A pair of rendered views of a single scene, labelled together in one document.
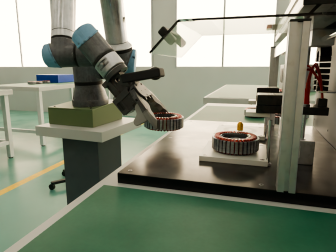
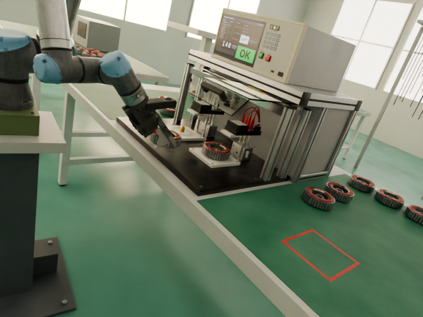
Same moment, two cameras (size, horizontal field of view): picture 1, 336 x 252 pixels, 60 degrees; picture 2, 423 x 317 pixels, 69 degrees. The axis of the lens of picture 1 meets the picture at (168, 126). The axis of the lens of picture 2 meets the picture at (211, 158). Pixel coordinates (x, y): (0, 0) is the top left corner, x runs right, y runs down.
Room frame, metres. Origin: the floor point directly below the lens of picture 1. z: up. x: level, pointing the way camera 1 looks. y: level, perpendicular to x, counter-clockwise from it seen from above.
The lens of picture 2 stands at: (0.15, 0.84, 1.22)
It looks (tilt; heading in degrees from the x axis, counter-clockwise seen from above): 22 degrees down; 299
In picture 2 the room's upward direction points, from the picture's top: 16 degrees clockwise
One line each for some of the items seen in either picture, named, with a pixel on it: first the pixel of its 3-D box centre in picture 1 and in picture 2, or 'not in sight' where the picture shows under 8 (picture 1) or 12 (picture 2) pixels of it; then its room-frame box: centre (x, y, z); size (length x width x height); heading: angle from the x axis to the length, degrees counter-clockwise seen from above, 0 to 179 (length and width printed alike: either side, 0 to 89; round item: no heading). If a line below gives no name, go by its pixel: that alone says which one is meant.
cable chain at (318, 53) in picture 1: (326, 68); not in sight; (0.82, -0.44, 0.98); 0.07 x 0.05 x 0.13; 163
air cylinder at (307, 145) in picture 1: (299, 148); (241, 150); (0.65, -0.30, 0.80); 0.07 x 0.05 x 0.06; 163
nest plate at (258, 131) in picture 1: (239, 131); (181, 133); (0.92, -0.23, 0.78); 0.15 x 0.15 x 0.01; 73
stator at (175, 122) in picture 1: (163, 121); (165, 138); (0.81, 0.01, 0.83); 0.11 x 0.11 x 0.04
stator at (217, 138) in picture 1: (235, 142); (216, 150); (0.69, -0.16, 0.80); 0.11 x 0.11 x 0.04
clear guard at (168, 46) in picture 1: (241, 40); (244, 97); (0.63, -0.15, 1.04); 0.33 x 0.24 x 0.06; 73
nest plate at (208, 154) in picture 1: (234, 151); (214, 156); (0.69, -0.16, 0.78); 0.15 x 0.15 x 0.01; 73
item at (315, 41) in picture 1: (320, 36); not in sight; (0.67, -0.34, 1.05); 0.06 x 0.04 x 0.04; 163
